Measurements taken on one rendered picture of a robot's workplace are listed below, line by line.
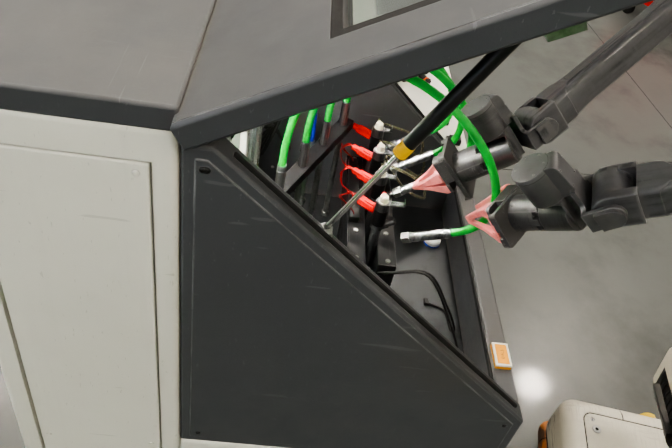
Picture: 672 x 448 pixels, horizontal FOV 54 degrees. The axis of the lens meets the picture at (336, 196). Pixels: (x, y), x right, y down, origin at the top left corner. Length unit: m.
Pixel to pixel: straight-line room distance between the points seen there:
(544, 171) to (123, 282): 0.59
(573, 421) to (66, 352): 1.50
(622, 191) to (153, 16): 0.65
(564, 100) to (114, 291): 0.77
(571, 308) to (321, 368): 1.90
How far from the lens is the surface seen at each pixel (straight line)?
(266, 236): 0.83
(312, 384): 1.09
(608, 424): 2.20
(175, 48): 0.83
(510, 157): 1.13
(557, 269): 2.97
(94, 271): 0.94
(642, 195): 0.95
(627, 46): 1.25
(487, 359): 1.27
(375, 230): 1.29
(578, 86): 1.19
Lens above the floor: 1.91
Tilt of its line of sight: 41 degrees down
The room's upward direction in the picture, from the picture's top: 12 degrees clockwise
